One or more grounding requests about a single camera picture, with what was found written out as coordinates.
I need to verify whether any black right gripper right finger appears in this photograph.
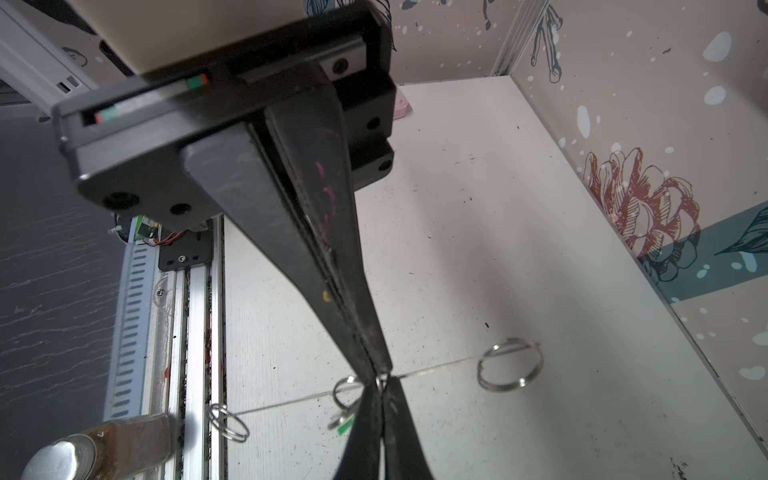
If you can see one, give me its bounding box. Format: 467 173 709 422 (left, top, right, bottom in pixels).
382 377 434 480

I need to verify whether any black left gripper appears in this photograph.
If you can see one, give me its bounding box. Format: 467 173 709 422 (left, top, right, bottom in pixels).
52 1 396 381

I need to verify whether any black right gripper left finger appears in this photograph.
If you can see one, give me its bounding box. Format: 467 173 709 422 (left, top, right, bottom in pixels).
334 377 383 479

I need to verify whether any green capped key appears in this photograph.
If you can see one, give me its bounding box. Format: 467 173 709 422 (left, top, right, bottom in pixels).
327 399 361 435

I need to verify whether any steel split ring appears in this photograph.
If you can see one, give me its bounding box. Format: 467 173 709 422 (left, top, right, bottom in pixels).
206 403 251 444
331 374 367 415

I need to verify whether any silver push button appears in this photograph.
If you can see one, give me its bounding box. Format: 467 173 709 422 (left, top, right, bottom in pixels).
21 413 175 479

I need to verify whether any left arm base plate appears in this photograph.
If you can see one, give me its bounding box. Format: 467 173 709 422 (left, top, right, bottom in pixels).
158 220 213 272

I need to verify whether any steel split ring end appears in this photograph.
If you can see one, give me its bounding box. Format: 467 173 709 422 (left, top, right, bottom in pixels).
476 337 545 394

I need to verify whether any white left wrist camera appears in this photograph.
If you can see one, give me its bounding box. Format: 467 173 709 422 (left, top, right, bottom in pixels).
69 0 306 74

